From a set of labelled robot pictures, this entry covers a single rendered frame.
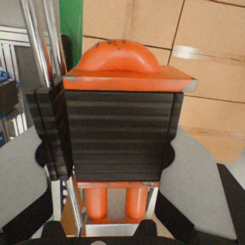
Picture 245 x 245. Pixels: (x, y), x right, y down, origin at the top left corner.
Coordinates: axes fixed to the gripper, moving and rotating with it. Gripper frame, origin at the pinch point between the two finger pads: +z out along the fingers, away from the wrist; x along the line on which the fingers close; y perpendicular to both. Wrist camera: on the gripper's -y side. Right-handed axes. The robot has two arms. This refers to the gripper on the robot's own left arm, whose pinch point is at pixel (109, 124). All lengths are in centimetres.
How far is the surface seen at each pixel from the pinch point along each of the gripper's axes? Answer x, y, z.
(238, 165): 137, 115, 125
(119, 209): 1.0, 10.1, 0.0
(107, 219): -0.2, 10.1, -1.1
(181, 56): 31, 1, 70
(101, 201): -0.7, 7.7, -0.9
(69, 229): -18, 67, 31
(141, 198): 2.9, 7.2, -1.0
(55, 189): -36, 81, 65
